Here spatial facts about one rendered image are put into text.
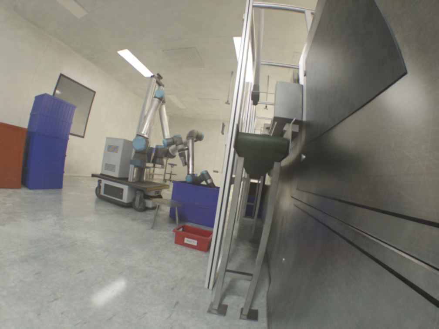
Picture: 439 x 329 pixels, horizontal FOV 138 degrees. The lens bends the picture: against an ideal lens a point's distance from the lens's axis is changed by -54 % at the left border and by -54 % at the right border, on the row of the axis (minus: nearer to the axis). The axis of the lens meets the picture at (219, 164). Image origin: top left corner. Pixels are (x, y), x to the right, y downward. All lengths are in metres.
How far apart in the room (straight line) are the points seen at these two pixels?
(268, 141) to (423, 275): 0.49
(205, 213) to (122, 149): 1.28
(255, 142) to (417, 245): 0.47
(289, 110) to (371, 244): 0.58
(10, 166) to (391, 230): 2.80
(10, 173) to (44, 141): 0.65
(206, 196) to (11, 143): 2.50
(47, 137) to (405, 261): 2.90
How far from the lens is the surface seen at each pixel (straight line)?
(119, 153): 2.39
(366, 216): 0.26
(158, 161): 2.55
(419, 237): 0.19
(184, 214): 2.09
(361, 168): 0.28
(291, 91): 0.75
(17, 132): 2.68
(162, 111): 2.22
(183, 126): 7.77
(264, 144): 0.54
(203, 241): 1.39
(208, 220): 2.00
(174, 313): 0.84
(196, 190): 2.00
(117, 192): 2.30
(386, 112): 0.25
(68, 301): 0.89
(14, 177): 2.72
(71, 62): 4.67
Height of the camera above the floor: 0.60
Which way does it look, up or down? 3 degrees up
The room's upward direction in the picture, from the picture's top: 9 degrees clockwise
